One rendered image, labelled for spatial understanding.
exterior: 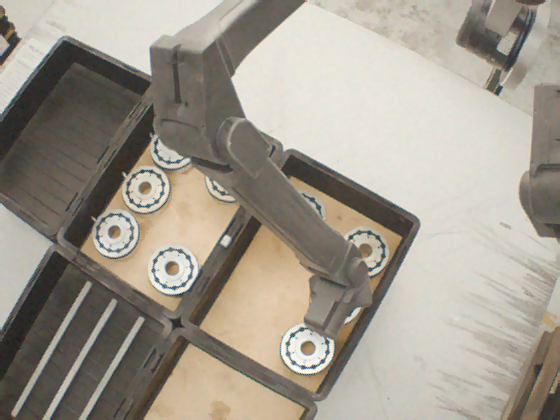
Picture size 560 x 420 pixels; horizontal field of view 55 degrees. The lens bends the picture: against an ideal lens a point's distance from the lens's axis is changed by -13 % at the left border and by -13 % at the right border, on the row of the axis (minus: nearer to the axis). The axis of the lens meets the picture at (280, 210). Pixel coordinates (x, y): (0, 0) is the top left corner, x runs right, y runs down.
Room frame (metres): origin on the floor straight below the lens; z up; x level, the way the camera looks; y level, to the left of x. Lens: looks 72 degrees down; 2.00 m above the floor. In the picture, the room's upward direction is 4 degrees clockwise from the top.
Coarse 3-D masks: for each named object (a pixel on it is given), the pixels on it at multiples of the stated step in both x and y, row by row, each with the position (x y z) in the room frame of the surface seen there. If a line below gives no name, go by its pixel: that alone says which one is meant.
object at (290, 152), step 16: (304, 160) 0.45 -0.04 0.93; (336, 176) 0.43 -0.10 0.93; (368, 192) 0.40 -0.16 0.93; (400, 208) 0.37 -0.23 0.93; (240, 224) 0.32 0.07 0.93; (416, 224) 0.34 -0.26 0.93; (224, 256) 0.26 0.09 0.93; (400, 256) 0.28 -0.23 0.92; (208, 272) 0.23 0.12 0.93; (384, 288) 0.22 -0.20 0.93; (192, 304) 0.16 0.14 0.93; (368, 320) 0.16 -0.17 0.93; (208, 336) 0.11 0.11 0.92; (240, 352) 0.08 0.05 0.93; (352, 352) 0.09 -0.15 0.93; (256, 368) 0.06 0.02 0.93; (336, 368) 0.06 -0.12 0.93; (288, 384) 0.03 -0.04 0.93; (320, 400) 0.00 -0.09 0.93
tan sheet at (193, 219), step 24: (192, 168) 0.46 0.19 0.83; (120, 192) 0.40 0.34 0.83; (144, 192) 0.40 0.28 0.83; (192, 192) 0.41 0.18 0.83; (168, 216) 0.35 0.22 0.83; (192, 216) 0.36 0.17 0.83; (216, 216) 0.36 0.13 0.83; (144, 240) 0.30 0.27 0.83; (168, 240) 0.30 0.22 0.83; (192, 240) 0.31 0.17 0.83; (216, 240) 0.31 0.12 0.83; (120, 264) 0.25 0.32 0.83; (144, 264) 0.25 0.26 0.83; (144, 288) 0.20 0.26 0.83
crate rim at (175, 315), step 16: (144, 112) 0.54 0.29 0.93; (128, 128) 0.50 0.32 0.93; (272, 144) 0.48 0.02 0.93; (112, 160) 0.43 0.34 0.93; (272, 160) 0.45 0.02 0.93; (96, 176) 0.40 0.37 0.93; (80, 208) 0.33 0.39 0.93; (240, 208) 0.35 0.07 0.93; (64, 224) 0.29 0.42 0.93; (64, 240) 0.26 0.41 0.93; (80, 256) 0.23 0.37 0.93; (208, 256) 0.25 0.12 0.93; (112, 272) 0.21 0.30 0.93; (128, 288) 0.18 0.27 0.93; (192, 288) 0.20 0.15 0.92; (160, 304) 0.16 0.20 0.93; (176, 320) 0.13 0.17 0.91
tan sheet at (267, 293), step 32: (320, 192) 0.43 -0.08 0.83; (352, 224) 0.36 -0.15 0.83; (256, 256) 0.29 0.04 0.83; (288, 256) 0.29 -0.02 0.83; (224, 288) 0.22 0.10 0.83; (256, 288) 0.22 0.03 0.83; (288, 288) 0.23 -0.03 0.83; (224, 320) 0.15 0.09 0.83; (256, 320) 0.16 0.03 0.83; (288, 320) 0.16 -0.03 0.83; (256, 352) 0.09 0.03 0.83
